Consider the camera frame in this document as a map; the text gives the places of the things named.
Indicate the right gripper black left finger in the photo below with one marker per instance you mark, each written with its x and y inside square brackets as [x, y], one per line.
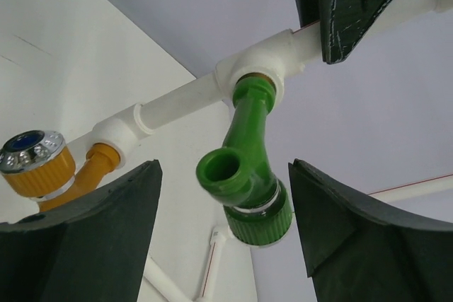
[93, 248]

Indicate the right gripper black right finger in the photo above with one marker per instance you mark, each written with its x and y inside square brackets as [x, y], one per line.
[357, 248]

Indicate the white pipe assembly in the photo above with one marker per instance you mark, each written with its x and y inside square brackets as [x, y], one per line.
[275, 58]

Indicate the green water faucet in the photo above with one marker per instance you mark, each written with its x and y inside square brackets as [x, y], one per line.
[238, 174]

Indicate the orange water faucet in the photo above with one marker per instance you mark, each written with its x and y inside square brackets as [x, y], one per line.
[38, 165]

